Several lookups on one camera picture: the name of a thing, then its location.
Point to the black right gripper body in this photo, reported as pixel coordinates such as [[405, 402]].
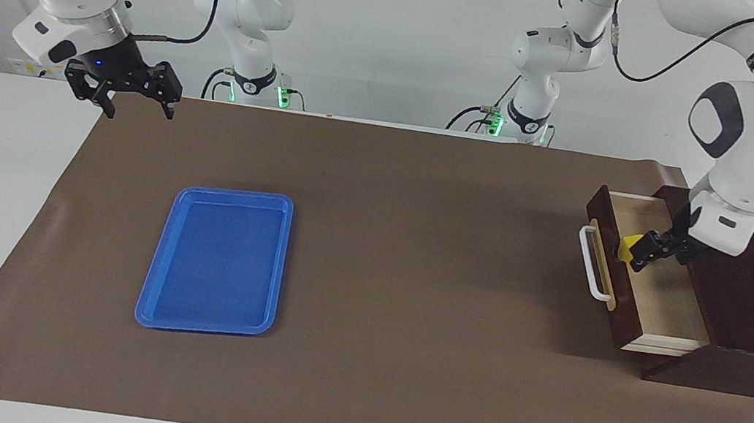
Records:
[[117, 64]]

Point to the blue plastic tray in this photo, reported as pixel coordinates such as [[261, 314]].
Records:
[[215, 262]]

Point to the brown table mat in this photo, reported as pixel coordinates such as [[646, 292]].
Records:
[[411, 283]]

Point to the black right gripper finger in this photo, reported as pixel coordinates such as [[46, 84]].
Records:
[[85, 86], [169, 90]]

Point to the dark wooden drawer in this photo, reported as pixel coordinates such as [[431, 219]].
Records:
[[669, 311]]

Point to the yellow marked wall socket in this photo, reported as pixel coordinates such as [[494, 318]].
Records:
[[28, 68]]

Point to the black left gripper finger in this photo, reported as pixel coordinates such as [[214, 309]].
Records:
[[654, 243], [647, 261]]

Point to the yellow cube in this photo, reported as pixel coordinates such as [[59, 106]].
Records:
[[628, 248]]

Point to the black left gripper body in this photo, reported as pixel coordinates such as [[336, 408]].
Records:
[[685, 236]]

